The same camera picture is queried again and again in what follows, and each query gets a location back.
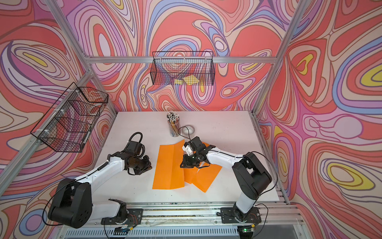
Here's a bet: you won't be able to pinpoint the orange paper sheet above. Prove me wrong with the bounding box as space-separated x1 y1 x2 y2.
183 142 199 184
192 164 222 193
152 140 185 190

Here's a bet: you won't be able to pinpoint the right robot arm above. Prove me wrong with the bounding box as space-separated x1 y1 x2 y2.
180 136 272 225

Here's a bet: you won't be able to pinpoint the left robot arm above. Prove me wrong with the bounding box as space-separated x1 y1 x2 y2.
47 137 152 229

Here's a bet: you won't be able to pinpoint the clear tape roll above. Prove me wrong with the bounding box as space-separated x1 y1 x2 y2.
181 125 195 137

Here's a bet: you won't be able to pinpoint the clear cup of pencils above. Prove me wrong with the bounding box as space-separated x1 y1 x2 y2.
167 112 180 137

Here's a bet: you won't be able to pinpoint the yellow sticky notes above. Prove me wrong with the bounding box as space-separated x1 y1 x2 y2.
174 75 200 85

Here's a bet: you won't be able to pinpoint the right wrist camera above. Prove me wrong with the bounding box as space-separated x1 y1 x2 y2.
182 144 194 156

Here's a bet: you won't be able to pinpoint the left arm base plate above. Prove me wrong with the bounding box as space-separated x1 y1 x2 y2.
101 208 143 226

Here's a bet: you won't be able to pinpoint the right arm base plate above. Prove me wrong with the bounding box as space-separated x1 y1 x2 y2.
216 206 262 225

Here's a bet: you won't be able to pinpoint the black wire basket left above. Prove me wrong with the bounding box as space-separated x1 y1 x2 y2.
30 83 108 152

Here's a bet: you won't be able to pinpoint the black wire basket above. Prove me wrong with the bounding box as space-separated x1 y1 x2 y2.
150 50 215 86
30 83 108 152

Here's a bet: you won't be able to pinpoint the black wire basket back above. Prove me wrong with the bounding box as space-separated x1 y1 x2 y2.
150 50 215 86

